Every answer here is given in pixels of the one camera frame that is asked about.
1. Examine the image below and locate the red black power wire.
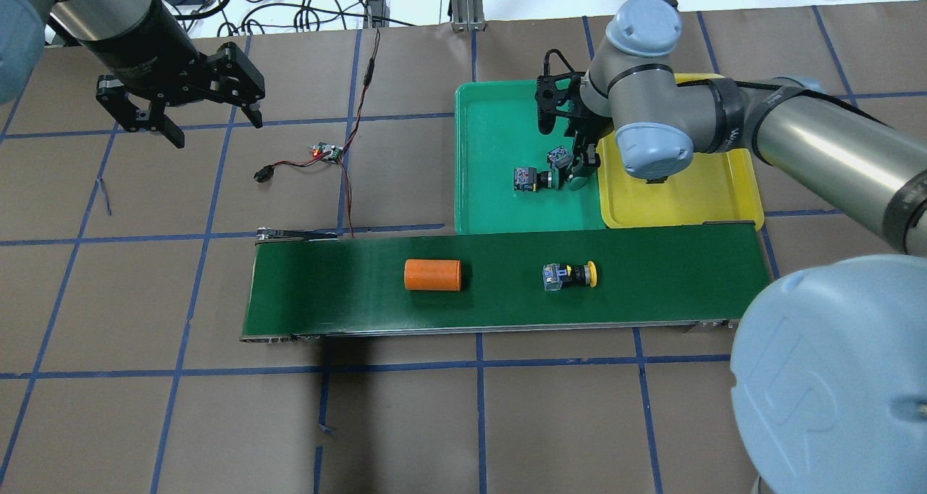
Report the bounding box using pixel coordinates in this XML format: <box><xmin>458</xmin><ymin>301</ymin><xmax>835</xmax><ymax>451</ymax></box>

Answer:
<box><xmin>253</xmin><ymin>29</ymin><xmax>382</xmax><ymax>240</ymax></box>

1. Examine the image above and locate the green plastic tray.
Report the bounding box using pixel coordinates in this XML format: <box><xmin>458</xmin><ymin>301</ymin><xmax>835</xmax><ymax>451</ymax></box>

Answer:
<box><xmin>455</xmin><ymin>80</ymin><xmax>605</xmax><ymax>235</ymax></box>

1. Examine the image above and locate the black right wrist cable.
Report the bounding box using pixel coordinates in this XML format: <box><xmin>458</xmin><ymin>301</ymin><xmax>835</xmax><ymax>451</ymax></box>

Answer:
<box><xmin>543</xmin><ymin>49</ymin><xmax>576</xmax><ymax>82</ymax></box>

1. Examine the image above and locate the plain orange cylinder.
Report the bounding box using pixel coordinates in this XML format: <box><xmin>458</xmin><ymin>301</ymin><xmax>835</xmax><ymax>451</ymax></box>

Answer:
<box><xmin>403</xmin><ymin>259</ymin><xmax>463</xmax><ymax>292</ymax></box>

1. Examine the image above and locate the aluminium frame post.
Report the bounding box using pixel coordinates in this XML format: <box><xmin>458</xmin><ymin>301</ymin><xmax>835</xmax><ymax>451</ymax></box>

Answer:
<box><xmin>450</xmin><ymin>0</ymin><xmax>486</xmax><ymax>34</ymax></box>

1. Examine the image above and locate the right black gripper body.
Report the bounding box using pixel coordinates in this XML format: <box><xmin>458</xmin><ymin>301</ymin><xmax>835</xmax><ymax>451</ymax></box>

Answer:
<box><xmin>535</xmin><ymin>72</ymin><xmax>598</xmax><ymax>138</ymax></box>

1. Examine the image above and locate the small motor controller board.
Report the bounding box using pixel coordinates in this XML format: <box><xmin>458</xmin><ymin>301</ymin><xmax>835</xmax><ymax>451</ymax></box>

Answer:
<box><xmin>311</xmin><ymin>142</ymin><xmax>345</xmax><ymax>164</ymax></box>

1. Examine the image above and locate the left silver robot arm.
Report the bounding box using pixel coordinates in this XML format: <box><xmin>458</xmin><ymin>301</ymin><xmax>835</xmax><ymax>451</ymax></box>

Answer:
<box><xmin>1</xmin><ymin>0</ymin><xmax>266</xmax><ymax>148</ymax></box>

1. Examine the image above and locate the green conveyor belt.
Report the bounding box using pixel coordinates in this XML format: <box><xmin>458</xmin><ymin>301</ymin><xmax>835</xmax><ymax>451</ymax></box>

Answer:
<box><xmin>240</xmin><ymin>223</ymin><xmax>771</xmax><ymax>342</ymax></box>

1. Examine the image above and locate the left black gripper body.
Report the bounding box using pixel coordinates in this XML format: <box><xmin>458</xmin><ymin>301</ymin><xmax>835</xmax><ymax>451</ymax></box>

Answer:
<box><xmin>102</xmin><ymin>49</ymin><xmax>241</xmax><ymax>114</ymax></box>

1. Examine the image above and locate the green push button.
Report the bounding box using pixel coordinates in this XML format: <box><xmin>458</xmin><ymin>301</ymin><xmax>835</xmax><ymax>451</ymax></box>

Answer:
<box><xmin>512</xmin><ymin>165</ymin><xmax>562</xmax><ymax>193</ymax></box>
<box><xmin>546</xmin><ymin>146</ymin><xmax>573</xmax><ymax>190</ymax></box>

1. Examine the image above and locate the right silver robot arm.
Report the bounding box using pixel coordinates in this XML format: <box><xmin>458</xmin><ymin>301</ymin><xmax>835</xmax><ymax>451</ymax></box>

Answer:
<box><xmin>527</xmin><ymin>0</ymin><xmax>925</xmax><ymax>493</ymax></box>

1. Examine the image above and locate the yellow plastic tray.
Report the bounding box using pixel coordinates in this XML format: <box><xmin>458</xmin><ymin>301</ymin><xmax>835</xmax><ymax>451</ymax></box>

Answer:
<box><xmin>595</xmin><ymin>72</ymin><xmax>765</xmax><ymax>231</ymax></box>

